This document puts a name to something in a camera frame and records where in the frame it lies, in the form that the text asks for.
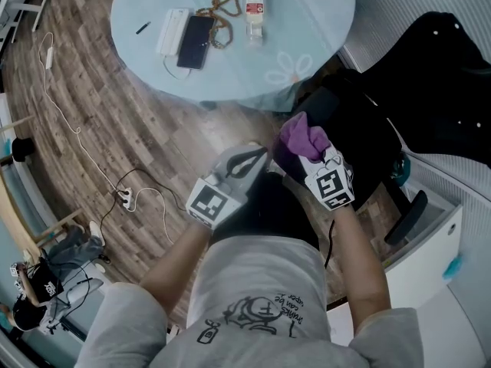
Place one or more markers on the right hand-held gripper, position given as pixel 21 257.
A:
pixel 331 186

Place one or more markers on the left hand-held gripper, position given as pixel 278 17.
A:
pixel 211 205

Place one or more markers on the purple cloth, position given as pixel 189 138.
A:
pixel 299 136

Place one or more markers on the person's right forearm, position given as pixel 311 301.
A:
pixel 356 263

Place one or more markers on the person's left forearm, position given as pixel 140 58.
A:
pixel 172 267

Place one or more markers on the teal cloth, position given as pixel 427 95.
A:
pixel 452 267

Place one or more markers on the black office chair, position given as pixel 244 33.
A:
pixel 364 148

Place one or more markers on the person's black trousers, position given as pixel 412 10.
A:
pixel 268 213

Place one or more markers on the bin with black bag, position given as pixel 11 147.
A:
pixel 401 167

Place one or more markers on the person's grey printed shirt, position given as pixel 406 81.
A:
pixel 261 274

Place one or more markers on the white power strip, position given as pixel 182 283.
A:
pixel 126 198

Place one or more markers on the round table with blue tablecloth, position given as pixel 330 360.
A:
pixel 299 33

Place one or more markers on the black smartphone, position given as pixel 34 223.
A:
pixel 195 41

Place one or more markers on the black jacket with white buttons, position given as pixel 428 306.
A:
pixel 441 90

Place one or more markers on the white square table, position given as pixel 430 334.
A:
pixel 422 274

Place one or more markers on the white power bank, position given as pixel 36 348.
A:
pixel 172 31

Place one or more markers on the small white bottle red label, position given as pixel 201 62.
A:
pixel 254 10

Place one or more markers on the black pen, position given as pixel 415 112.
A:
pixel 142 27

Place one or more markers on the black hat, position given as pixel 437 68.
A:
pixel 23 148

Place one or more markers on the white power adapter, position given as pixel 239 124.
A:
pixel 48 60

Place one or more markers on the wooden table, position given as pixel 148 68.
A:
pixel 15 217

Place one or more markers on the white leg desk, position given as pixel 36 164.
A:
pixel 23 4

